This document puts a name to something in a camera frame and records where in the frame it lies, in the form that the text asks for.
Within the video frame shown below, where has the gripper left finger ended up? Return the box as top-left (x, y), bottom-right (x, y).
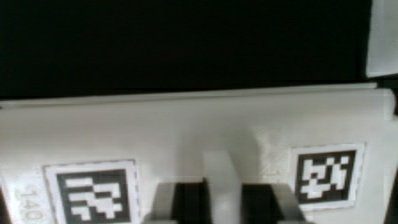
top-left (148, 180), bottom-right (212, 224)

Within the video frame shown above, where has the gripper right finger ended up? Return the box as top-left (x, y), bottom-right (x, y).
top-left (243, 184), bottom-right (306, 224)

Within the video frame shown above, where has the white cabinet door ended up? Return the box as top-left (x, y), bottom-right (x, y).
top-left (0, 84), bottom-right (398, 224)

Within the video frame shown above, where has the white cabinet body box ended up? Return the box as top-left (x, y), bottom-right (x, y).
top-left (367, 0), bottom-right (398, 78)

